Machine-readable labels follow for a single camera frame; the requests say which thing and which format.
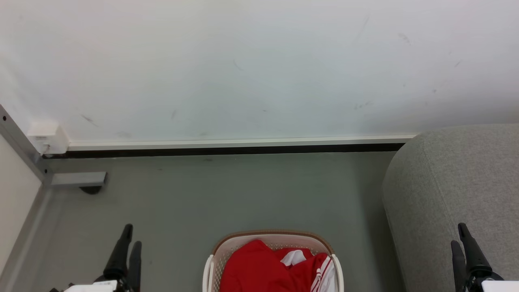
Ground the beige partition panel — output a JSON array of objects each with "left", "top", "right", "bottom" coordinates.
[{"left": 0, "top": 134, "right": 43, "bottom": 276}]

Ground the white perforated laundry basket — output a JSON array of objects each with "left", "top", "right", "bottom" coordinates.
[{"left": 202, "top": 230, "right": 345, "bottom": 292}]

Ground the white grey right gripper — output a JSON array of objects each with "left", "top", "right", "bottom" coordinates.
[{"left": 451, "top": 223, "right": 519, "bottom": 292}]

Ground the grey fabric sofa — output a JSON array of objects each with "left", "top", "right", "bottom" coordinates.
[{"left": 382, "top": 124, "right": 519, "bottom": 292}]

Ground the grey metal frame leg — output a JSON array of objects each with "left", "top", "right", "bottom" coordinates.
[{"left": 0, "top": 105, "right": 108, "bottom": 188}]

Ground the white wall junction box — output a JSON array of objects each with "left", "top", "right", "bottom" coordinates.
[{"left": 28, "top": 121, "right": 70, "bottom": 155}]

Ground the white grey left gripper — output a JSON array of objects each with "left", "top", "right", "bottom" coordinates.
[{"left": 51, "top": 224, "right": 142, "bottom": 292}]

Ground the white baseboard trim strip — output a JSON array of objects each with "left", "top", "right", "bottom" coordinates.
[{"left": 67, "top": 135, "right": 418, "bottom": 152}]

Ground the red and white jersey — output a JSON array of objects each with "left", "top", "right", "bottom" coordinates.
[{"left": 219, "top": 239, "right": 336, "bottom": 292}]

